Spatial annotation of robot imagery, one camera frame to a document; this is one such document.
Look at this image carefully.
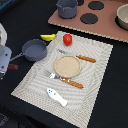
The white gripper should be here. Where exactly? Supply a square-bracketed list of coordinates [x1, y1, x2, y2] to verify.
[0, 45, 12, 79]

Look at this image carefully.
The yellow toy banana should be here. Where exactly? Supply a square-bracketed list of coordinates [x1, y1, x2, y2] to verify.
[40, 34, 56, 41]

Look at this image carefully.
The red toy tomato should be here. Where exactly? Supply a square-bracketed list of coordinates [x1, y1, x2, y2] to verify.
[63, 34, 72, 46]

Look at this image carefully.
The brown toy sausage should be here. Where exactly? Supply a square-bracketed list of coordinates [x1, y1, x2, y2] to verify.
[8, 64, 18, 70]

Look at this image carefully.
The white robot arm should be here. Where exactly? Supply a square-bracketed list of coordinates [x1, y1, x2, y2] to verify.
[0, 23, 12, 79]

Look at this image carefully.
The grey frying pan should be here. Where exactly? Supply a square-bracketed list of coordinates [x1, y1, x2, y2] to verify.
[11, 39, 47, 62]

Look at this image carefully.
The white toy fish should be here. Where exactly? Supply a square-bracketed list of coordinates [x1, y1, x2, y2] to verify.
[47, 88, 68, 107]

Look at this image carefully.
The tan round plate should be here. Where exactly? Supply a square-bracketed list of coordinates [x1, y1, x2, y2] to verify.
[54, 55, 81, 78]

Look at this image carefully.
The beige woven placemat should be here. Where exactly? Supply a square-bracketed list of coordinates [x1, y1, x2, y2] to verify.
[12, 31, 113, 128]

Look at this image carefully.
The grey toy pot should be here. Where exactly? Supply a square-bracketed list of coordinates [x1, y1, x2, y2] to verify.
[56, 0, 78, 19]

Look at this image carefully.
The beige bowl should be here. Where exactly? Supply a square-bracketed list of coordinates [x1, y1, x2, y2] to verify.
[117, 4, 128, 30]

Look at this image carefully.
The fork with orange handle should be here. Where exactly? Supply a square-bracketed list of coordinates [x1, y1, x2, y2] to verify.
[44, 70, 83, 89]

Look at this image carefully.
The knife with orange handle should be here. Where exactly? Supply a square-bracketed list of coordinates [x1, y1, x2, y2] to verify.
[57, 49, 96, 63]

